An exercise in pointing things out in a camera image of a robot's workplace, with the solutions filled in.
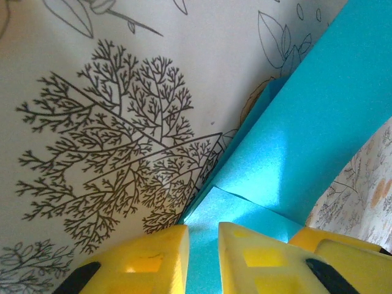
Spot blue square paper sheet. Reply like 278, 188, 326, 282
177, 0, 392, 294

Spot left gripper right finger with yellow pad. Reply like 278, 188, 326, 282
217, 222, 361, 294

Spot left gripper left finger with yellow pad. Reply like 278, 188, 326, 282
53, 225, 189, 294

